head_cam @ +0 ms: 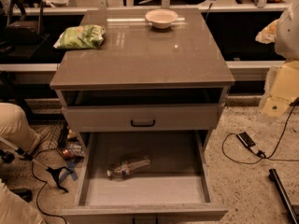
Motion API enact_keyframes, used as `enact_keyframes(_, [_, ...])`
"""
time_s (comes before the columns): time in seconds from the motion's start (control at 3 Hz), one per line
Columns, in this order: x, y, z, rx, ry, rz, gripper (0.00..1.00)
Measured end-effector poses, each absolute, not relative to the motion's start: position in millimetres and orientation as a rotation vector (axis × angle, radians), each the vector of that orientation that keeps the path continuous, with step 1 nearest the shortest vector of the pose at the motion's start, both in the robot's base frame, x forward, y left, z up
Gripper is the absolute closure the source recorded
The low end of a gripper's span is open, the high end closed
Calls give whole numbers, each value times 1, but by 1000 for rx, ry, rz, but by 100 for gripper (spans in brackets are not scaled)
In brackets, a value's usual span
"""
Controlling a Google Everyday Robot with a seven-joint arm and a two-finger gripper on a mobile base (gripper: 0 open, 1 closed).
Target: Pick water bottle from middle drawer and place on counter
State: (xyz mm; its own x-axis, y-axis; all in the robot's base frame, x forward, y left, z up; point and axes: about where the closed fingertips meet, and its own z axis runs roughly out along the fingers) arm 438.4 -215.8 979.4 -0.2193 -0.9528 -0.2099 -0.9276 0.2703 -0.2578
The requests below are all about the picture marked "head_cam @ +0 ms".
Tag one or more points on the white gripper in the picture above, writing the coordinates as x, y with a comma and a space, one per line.
288, 36

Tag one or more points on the clear plastic water bottle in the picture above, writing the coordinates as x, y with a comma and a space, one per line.
127, 167

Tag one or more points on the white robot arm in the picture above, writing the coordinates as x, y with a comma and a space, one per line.
287, 36

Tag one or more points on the grey drawer cabinet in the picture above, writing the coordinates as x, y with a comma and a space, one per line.
140, 65

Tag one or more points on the open grey drawer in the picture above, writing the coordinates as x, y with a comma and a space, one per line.
174, 189

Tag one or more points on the black phone on floor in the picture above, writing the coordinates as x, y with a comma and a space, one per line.
245, 140

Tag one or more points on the white ceramic bowl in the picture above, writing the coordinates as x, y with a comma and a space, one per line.
161, 18

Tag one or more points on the black bar on floor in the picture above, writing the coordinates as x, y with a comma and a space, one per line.
292, 210

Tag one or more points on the green chip bag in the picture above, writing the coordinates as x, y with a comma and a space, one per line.
88, 36

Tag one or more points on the snack packet on floor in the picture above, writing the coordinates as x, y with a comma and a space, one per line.
72, 150

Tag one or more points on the black chair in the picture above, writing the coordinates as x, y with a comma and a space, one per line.
23, 37

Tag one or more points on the black tripod stand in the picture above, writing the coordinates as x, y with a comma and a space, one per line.
55, 173

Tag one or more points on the person leg beige trousers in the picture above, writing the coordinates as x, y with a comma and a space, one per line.
15, 128

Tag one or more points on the closed drawer with handle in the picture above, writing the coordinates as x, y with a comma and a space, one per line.
128, 118

